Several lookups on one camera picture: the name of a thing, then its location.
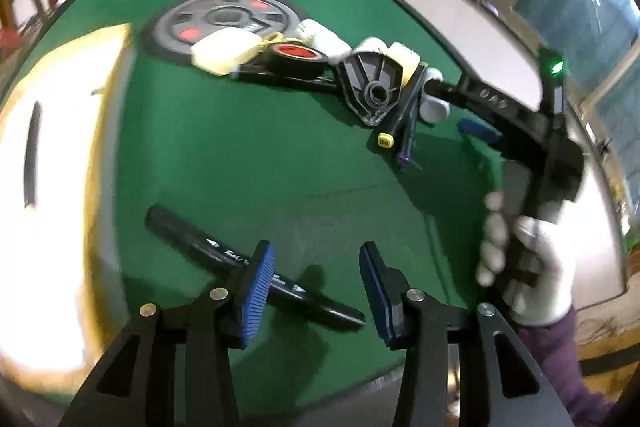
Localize white labelled bottle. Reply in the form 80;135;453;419
357;37;390;56
295;19;351;60

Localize black marker grey end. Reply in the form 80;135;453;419
230;66;346;95

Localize black fan-shaped plastic part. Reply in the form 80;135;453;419
336;49;418;128

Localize person's right forearm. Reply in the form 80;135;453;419
515;307;617;427

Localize black marker purple caps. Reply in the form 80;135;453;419
395;107;422;170

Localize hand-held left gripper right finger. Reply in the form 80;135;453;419
359;242;576;427

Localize black tape roll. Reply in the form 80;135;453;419
260;41;331;80

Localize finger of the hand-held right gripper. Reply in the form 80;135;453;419
425;74;538;118
457;117;505;148

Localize black marker yellow end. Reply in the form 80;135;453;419
376;64;430;152

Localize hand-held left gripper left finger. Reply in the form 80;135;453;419
57;241;277;427

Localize slim white bottle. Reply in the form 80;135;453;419
419;97;451;124

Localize white foam tray yellow tape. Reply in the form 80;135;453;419
0;23;136;388

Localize person's right hand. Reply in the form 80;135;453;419
475;191;575;327

